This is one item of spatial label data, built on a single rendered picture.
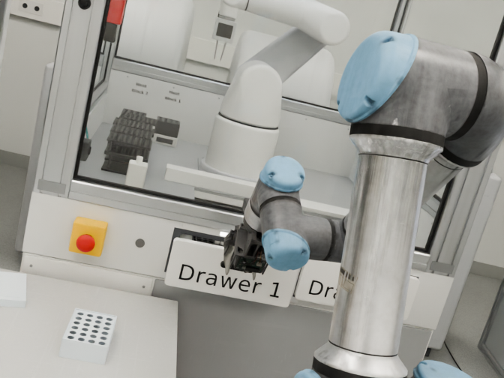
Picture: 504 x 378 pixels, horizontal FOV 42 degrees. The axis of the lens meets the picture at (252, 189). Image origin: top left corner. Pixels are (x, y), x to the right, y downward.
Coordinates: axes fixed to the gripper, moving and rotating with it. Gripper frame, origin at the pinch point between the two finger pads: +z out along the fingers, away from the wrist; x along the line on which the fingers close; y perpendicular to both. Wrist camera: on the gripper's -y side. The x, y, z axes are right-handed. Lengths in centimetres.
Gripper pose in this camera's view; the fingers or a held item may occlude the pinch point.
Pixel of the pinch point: (238, 264)
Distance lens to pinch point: 141.9
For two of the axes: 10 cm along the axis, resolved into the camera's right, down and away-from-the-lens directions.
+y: -0.6, 7.7, -6.4
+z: -2.6, 6.1, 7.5
